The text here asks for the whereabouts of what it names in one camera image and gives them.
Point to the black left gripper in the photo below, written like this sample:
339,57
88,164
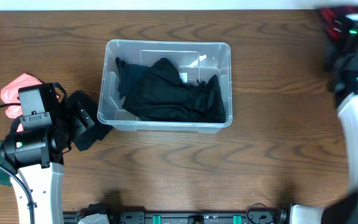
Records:
81,115

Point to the pink garment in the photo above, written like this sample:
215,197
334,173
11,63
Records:
10,95

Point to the large black garment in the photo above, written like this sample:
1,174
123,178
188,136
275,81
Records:
157,93

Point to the dark green garment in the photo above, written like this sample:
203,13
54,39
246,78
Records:
5,179

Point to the red plaid shirt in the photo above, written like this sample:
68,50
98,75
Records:
332,18

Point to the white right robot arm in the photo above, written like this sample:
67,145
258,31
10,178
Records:
343,64

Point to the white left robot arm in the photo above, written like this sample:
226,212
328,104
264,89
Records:
34,149

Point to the clear plastic storage container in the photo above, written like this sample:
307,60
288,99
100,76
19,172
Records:
195,62

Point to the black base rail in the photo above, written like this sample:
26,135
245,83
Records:
104,213

